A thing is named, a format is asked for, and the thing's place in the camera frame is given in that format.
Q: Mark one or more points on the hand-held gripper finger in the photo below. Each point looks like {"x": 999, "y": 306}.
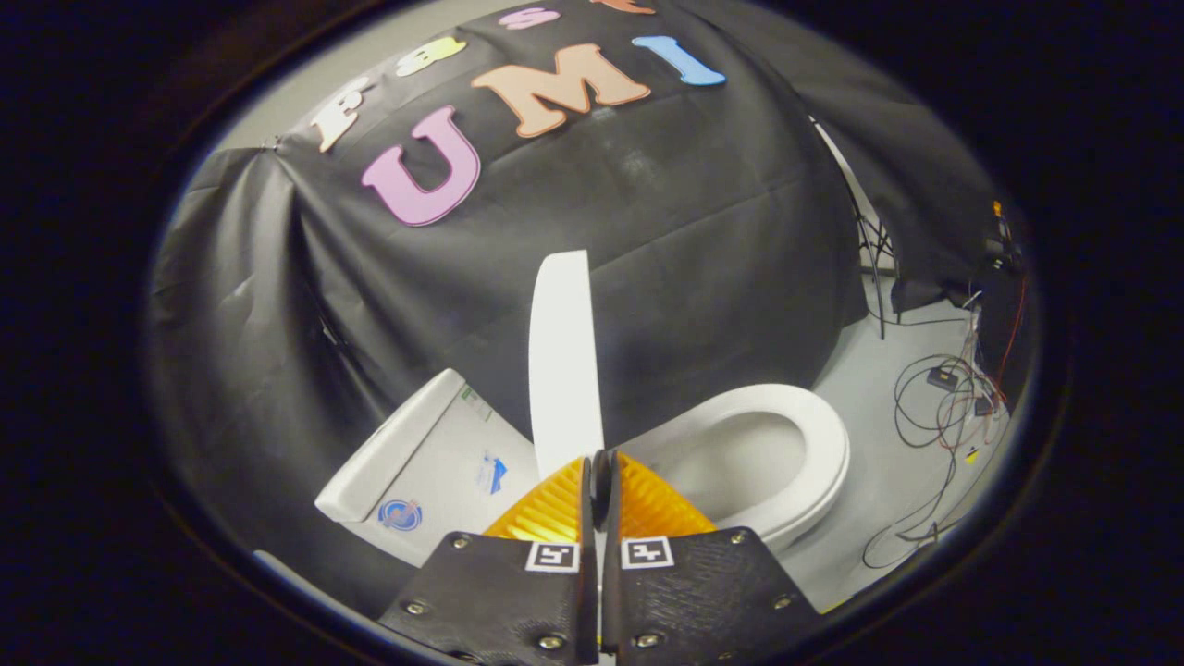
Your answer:
{"x": 610, "y": 601}
{"x": 589, "y": 601}

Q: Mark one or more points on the white toilet lid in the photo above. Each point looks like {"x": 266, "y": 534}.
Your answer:
{"x": 564, "y": 370}

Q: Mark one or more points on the white toilet body with tank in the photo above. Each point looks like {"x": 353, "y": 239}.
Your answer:
{"x": 444, "y": 462}

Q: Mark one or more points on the black backdrop cloth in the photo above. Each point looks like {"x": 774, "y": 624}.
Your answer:
{"x": 906, "y": 166}
{"x": 694, "y": 231}
{"x": 231, "y": 324}

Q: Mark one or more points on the small black box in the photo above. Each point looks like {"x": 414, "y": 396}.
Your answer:
{"x": 984, "y": 406}
{"x": 943, "y": 377}

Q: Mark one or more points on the black tripod light stand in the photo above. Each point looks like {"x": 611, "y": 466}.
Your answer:
{"x": 874, "y": 245}

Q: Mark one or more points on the black cloth covered stand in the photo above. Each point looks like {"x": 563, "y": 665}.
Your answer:
{"x": 1004, "y": 342}

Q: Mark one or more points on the black device with orange tab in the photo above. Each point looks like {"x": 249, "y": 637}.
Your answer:
{"x": 1004, "y": 245}

